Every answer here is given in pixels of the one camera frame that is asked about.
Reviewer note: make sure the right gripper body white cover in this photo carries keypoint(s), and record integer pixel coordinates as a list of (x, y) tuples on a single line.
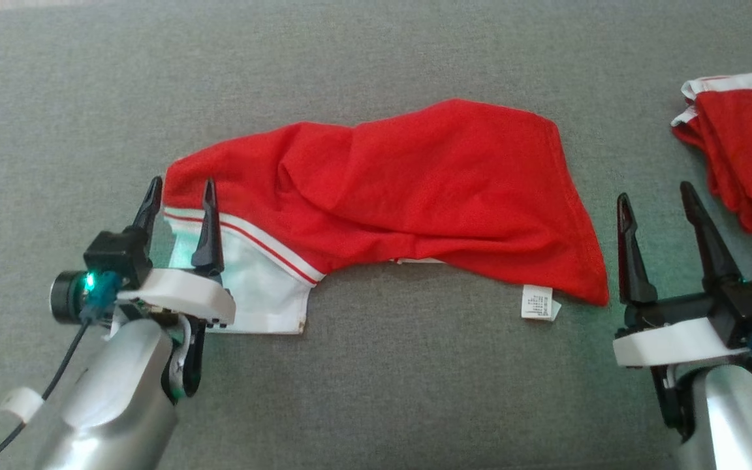
[(670, 343)]

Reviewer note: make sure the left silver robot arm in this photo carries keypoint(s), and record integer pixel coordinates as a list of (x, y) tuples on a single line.
[(115, 398)]

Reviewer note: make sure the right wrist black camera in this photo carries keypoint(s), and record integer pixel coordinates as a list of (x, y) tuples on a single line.
[(751, 307)]

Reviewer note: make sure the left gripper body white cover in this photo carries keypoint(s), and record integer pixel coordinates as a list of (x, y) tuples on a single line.
[(187, 294)]

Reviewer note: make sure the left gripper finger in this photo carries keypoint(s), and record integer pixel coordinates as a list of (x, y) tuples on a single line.
[(147, 212), (208, 235)]

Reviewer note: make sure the large grey sofa seat cushion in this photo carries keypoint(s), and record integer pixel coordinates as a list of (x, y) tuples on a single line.
[(376, 405)]

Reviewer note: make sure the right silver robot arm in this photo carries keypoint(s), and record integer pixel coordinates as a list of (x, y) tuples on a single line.
[(728, 418)]

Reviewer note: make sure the left wrist teal connector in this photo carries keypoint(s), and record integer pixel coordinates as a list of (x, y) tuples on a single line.
[(102, 297)]

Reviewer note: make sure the red basketball jersey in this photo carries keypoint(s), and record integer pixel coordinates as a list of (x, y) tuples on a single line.
[(428, 189)]

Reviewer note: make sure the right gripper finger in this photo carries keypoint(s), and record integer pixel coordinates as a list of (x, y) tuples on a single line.
[(709, 241), (632, 261)]

